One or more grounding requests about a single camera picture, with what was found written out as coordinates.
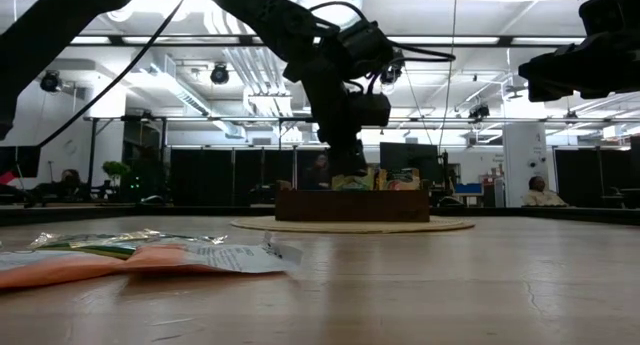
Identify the black ceiling spotlight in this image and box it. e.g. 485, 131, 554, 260
39, 70, 63, 94
209, 63, 231, 86

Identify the black left camera cable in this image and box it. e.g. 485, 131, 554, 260
37, 0, 457, 150

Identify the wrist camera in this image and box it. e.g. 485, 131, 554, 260
578, 0, 640, 36
349, 91, 393, 128

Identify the black aluminium table frame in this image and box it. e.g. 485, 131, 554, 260
0, 203, 640, 228

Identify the brown wooden tea caddy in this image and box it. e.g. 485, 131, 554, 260
274, 179, 431, 223

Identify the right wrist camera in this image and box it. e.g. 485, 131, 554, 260
578, 0, 640, 36

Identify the green leafy plant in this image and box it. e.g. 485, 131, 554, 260
101, 160, 133, 187

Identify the black partition screen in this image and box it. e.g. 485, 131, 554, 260
233, 147, 296, 207
294, 147, 331, 191
554, 147, 597, 208
169, 147, 235, 207
595, 147, 634, 208

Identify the thin hanging cable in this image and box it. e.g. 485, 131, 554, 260
438, 0, 459, 151

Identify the person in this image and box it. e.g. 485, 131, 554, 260
30, 168, 95, 202
521, 174, 571, 208
301, 153, 332, 192

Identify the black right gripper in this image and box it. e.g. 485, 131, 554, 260
518, 32, 640, 104

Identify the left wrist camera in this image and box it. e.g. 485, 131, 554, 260
349, 91, 393, 128

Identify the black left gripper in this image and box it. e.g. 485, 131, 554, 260
304, 79, 369, 179

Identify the round woven straw placemat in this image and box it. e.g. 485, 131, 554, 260
230, 214, 476, 235

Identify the black computer monitor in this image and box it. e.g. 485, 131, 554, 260
378, 141, 442, 186
0, 145, 43, 180

